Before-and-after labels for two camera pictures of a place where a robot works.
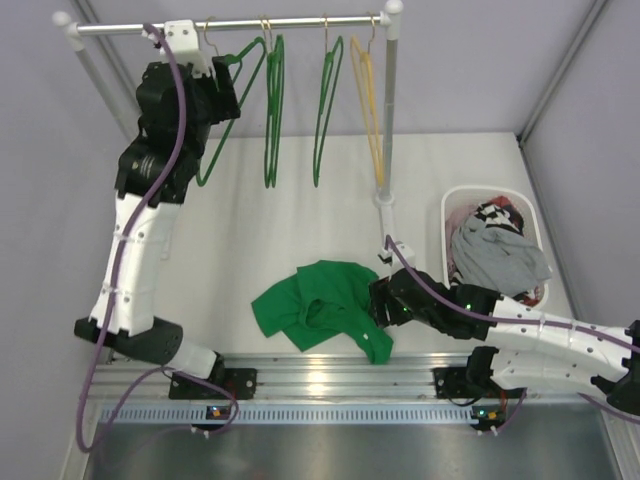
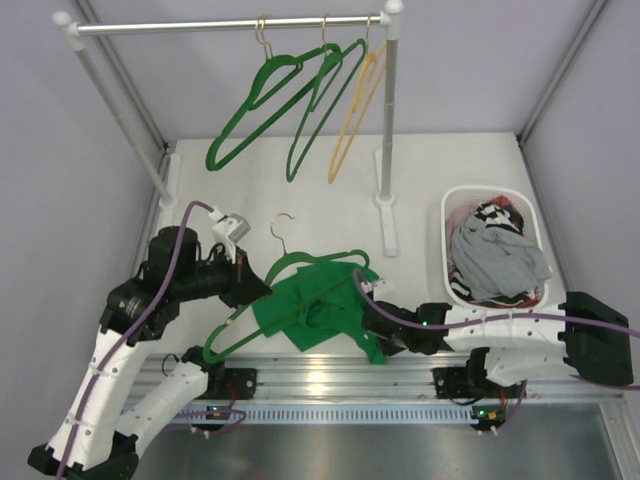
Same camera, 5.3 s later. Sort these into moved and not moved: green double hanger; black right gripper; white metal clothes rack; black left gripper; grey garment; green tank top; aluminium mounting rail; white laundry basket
Moved: black left gripper; green double hanger; black right gripper
Not moved: green tank top; white laundry basket; white metal clothes rack; grey garment; aluminium mounting rail
